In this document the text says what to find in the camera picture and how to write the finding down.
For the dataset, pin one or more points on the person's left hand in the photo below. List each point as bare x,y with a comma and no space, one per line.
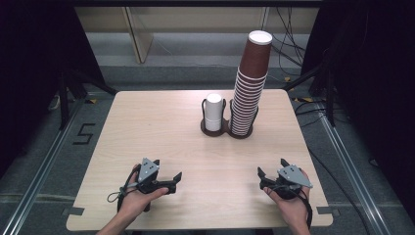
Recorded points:
135,202

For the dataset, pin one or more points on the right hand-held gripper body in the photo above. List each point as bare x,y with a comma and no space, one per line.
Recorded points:
293,178

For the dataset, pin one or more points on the stack of brown cups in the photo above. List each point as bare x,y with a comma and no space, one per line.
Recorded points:
244,107

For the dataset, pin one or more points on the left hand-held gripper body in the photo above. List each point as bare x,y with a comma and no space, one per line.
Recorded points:
148,171

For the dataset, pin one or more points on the person's right hand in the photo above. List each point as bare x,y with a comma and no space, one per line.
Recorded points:
292,209

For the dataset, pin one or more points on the black metal stand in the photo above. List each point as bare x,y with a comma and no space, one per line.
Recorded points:
329,98
65,101

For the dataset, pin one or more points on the beige wooden panel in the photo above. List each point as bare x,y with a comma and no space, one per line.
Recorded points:
138,36

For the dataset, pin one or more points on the yellow black floor tape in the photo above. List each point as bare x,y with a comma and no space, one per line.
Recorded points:
301,99

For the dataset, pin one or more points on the aluminium floor rail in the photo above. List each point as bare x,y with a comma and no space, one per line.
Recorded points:
42,169
351,169

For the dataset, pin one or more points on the black curtain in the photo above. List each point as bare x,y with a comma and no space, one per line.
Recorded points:
375,81
29,65

